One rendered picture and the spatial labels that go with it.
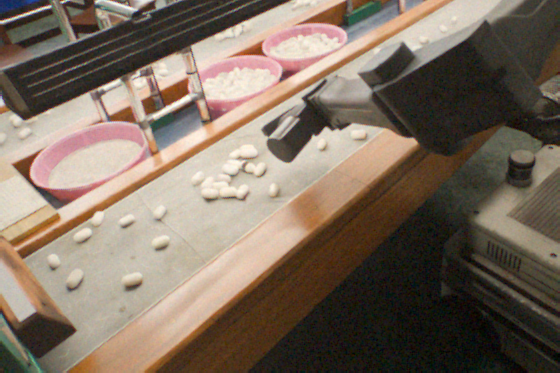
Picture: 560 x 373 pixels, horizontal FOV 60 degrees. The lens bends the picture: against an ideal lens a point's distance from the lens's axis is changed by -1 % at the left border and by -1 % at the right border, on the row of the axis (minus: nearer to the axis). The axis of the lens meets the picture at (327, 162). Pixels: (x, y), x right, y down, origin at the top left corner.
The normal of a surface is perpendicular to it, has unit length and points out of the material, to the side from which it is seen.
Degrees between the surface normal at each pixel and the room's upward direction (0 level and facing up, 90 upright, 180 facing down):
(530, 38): 58
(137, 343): 0
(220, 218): 0
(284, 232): 0
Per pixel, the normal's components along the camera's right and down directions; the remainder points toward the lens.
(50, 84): 0.56, -0.13
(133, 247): -0.11, -0.79
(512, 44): 0.33, -0.01
